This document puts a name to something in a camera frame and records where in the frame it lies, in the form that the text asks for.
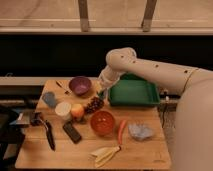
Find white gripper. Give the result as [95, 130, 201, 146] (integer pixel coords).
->
[96, 66, 120, 98]

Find blue sponge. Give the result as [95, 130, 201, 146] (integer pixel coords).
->
[98, 91, 106, 100]

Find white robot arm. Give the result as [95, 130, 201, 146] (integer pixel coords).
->
[99, 47, 213, 171]

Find purple bowl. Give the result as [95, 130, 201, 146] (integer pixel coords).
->
[69, 76, 92, 95]

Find red bowl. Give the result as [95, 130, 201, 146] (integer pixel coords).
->
[90, 111, 115, 136]

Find bunch of dark grapes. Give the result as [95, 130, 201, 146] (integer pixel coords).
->
[85, 97, 104, 114]

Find green plastic tray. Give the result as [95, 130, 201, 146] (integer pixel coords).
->
[108, 74, 160, 107]

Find red yellow apple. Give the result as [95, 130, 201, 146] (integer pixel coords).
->
[71, 104, 84, 118]

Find dark spoon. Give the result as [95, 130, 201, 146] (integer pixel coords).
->
[55, 81, 70, 95]

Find white cup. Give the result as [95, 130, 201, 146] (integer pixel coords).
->
[55, 102, 71, 121]

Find orange carrot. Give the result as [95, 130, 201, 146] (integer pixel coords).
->
[117, 120, 127, 145]

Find black rectangular remote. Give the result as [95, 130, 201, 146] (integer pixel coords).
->
[63, 123, 82, 143]

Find blue grey cup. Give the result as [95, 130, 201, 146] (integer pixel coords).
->
[42, 92, 57, 108]

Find crumpled blue cloth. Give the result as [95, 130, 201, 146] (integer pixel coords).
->
[128, 123, 154, 141]

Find yellow banana peel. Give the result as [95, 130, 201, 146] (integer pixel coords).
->
[91, 146, 121, 168]

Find dark object at table edge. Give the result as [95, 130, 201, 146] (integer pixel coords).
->
[9, 110, 43, 128]

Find black handled knife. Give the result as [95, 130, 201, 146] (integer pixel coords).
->
[39, 117, 55, 151]

